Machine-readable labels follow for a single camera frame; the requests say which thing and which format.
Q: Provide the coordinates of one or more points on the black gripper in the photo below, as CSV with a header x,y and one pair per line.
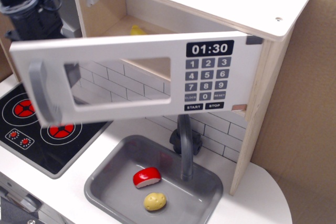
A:
x,y
35,26

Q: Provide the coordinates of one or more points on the white toy microwave door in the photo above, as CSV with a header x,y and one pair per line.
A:
x,y
123,77

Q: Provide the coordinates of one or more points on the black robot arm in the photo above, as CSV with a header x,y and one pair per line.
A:
x,y
18,7

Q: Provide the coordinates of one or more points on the white wooden microwave cabinet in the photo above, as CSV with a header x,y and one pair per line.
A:
x,y
271,20

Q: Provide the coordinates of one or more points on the yellow toy banana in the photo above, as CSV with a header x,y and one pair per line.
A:
x,y
136,30

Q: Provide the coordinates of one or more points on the black toy stovetop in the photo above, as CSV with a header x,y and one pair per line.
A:
x,y
51,149

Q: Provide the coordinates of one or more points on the grey toy sink basin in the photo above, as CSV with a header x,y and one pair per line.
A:
x,y
111,188

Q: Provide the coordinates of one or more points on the red toy cheese wedge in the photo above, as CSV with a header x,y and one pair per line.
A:
x,y
146,177

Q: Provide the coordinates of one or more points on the grey toy faucet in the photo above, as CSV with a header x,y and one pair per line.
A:
x,y
186,143

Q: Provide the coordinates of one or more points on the yellow toy potato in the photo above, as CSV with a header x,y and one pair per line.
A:
x,y
154,201

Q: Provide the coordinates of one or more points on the brown cardboard panel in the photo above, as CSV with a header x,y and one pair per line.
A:
x,y
296,143

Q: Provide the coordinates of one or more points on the silver oven front handle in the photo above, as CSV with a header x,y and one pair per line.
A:
x,y
19,206

